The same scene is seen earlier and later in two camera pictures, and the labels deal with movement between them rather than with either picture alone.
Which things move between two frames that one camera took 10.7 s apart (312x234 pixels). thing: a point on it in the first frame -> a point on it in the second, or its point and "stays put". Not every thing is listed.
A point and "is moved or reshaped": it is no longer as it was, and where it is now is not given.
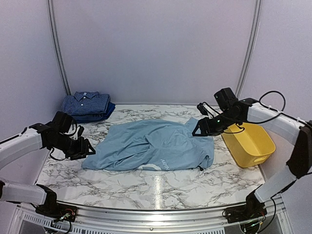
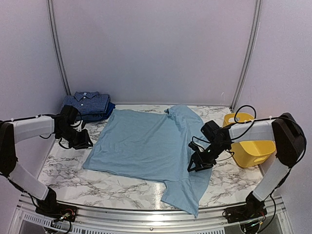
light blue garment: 153,145 is moved or reshaped
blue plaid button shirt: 85,103 stays put
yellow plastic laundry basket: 251,146 stays put
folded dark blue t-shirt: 91,117 stays put
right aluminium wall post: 249,59 stays put
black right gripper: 208,128 -> 196,156
